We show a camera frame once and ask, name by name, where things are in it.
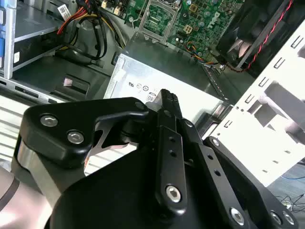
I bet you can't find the metal socket cover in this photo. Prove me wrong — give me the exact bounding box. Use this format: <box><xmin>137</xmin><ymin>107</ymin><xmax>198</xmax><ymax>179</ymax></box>
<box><xmin>137</xmin><ymin>0</ymin><xmax>182</xmax><ymax>46</ymax></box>

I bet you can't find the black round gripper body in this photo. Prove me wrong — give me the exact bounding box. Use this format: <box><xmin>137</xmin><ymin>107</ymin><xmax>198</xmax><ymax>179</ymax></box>
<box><xmin>49</xmin><ymin>142</ymin><xmax>234</xmax><ymax>229</ymax></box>

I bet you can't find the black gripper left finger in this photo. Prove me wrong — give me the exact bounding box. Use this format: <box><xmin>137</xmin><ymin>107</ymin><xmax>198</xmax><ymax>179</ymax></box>
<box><xmin>14</xmin><ymin>88</ymin><xmax>189</xmax><ymax>215</ymax></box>

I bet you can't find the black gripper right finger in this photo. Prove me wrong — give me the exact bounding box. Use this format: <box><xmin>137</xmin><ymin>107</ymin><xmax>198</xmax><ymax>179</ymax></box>
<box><xmin>169</xmin><ymin>91</ymin><xmax>299</xmax><ymax>229</ymax></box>

